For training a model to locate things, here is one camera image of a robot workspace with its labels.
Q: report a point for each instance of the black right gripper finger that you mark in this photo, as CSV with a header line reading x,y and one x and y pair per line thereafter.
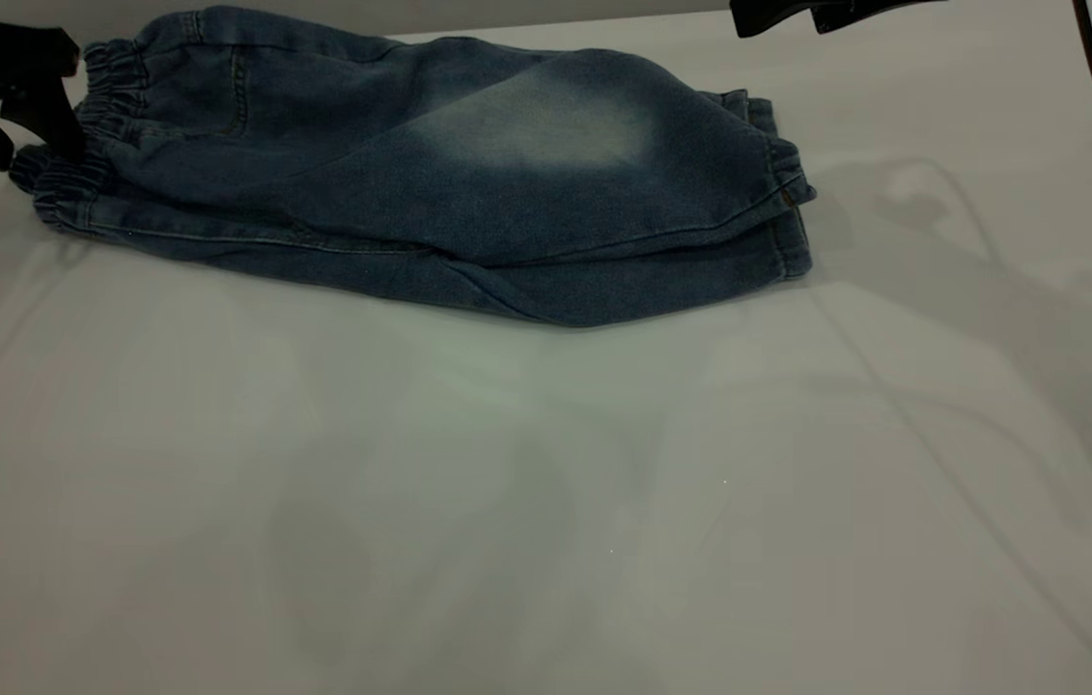
x,y
763,13
879,10

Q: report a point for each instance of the blue denim shorts basketball print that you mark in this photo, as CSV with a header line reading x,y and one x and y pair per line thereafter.
x,y
468,183

